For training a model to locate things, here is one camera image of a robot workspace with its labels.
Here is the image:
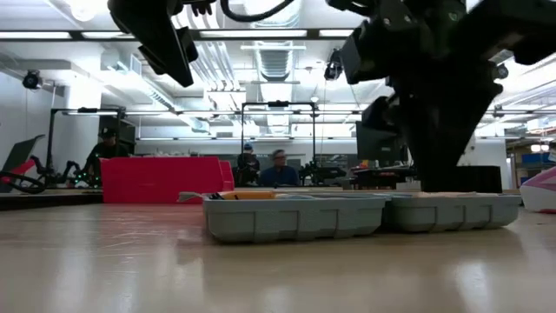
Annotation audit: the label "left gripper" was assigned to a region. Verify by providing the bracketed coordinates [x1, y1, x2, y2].
[107, 0, 195, 88]

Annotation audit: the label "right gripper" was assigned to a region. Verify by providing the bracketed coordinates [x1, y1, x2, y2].
[325, 0, 505, 192]

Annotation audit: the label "red plastic bin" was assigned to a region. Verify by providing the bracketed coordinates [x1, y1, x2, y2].
[99, 156, 235, 204]

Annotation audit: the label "orange-handled pliers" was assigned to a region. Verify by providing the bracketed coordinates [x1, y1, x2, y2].
[208, 190, 277, 201]

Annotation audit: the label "grey plastic tool case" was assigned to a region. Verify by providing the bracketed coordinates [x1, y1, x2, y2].
[177, 190, 522, 243]

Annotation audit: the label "pink white plastic tool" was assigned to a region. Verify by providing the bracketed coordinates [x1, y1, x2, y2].
[519, 166, 556, 214]

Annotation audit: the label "black computer monitor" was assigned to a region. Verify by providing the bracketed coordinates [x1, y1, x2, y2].
[355, 121, 405, 169]

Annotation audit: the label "background workbench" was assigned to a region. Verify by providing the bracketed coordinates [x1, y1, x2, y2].
[349, 164, 420, 190]

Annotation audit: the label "blue storage bins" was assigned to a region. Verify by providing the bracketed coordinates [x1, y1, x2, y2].
[520, 151, 556, 183]

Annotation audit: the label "person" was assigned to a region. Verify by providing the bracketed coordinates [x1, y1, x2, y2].
[84, 126, 131, 183]
[236, 142, 261, 187]
[259, 149, 301, 188]

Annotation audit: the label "dark slanted panel with red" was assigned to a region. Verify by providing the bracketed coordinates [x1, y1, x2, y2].
[0, 134, 46, 192]

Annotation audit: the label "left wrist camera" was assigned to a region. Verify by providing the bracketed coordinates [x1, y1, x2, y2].
[175, 26, 200, 64]

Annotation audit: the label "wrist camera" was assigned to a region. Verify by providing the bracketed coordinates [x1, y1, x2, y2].
[341, 21, 387, 86]
[175, 26, 200, 64]

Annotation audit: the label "grey duct tape roll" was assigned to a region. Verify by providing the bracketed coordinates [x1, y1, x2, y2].
[453, 164, 504, 195]

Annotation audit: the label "black background rig frame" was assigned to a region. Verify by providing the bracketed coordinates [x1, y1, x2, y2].
[240, 100, 317, 188]
[45, 107, 128, 183]

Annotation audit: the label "black left camera cable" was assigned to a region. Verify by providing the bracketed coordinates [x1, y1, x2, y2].
[220, 0, 297, 23]

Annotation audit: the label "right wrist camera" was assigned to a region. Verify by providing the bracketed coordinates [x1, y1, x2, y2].
[341, 21, 387, 86]

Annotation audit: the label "black hanging ceiling camera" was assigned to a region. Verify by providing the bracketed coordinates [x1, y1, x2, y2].
[323, 47, 345, 83]

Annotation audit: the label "black looped cable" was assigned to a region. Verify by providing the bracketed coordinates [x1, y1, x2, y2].
[0, 171, 48, 195]

